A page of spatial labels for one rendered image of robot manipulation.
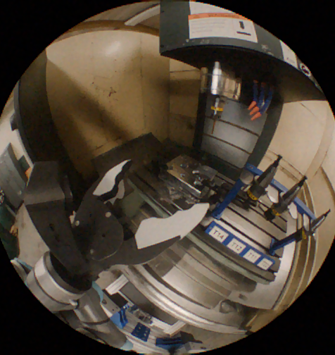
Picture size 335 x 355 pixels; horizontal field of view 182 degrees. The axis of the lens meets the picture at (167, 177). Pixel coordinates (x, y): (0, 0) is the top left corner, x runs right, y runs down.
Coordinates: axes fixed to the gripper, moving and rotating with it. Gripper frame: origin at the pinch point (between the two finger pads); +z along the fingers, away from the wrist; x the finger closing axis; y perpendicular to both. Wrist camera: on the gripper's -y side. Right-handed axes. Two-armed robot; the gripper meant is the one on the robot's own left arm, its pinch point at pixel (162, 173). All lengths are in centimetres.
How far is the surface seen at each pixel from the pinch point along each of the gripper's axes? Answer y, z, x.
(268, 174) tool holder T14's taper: 3.2, 20.0, 20.0
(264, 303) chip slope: 49, -11, 84
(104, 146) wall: 36, 23, -106
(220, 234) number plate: 36.0, 13.7, 21.0
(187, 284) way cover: 57, -14, 25
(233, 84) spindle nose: -16.8, 32.5, 2.2
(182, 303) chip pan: 63, -27, 33
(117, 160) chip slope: 51, 28, -90
